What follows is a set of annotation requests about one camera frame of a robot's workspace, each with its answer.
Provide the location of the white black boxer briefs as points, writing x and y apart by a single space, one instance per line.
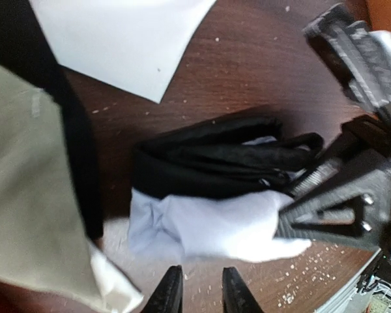
216 189

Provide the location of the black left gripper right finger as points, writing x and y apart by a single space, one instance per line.
236 296

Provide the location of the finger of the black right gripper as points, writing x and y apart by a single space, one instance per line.
351 209

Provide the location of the olive green underwear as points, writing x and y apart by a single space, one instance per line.
50 208

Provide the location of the aluminium front rail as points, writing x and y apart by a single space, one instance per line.
367 291

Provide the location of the pink white underwear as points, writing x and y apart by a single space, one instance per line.
135 46

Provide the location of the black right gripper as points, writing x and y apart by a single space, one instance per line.
361 62

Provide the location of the orange compartment tray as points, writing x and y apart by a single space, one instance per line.
380 14

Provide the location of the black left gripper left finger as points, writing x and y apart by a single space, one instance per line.
167 297

